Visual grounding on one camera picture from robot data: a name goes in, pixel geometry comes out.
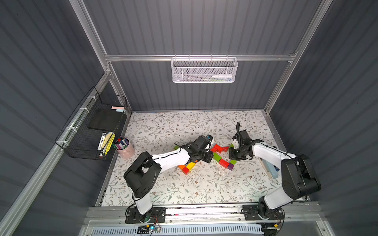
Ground yellow highlighter pack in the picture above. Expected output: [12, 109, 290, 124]
[101, 132, 116, 157]

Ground white wire mesh basket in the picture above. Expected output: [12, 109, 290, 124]
[170, 56, 239, 84]

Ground black notebook in basket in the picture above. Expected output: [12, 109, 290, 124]
[87, 109, 123, 131]

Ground yellow block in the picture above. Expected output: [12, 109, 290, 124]
[186, 162, 196, 171]

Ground red block low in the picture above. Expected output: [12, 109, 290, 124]
[213, 144, 224, 153]

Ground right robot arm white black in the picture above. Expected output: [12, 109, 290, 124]
[229, 128, 321, 214]

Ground white marker in basket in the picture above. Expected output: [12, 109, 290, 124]
[212, 74, 234, 81]

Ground black wire mesh basket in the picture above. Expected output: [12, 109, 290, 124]
[56, 88, 128, 161]

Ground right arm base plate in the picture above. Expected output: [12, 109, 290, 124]
[241, 203, 284, 221]

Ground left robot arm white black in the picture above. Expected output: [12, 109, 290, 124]
[124, 135, 214, 215]

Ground red long block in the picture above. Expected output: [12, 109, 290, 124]
[219, 159, 229, 169]

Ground red small block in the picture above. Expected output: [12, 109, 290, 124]
[182, 167, 190, 175]

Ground pink pen cup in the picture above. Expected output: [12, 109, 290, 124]
[112, 137, 135, 159]

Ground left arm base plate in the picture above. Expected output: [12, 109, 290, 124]
[125, 205, 166, 224]

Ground small circuit board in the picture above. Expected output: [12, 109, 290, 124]
[136, 225, 161, 236]

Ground purple small block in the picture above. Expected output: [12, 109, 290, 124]
[227, 163, 234, 171]

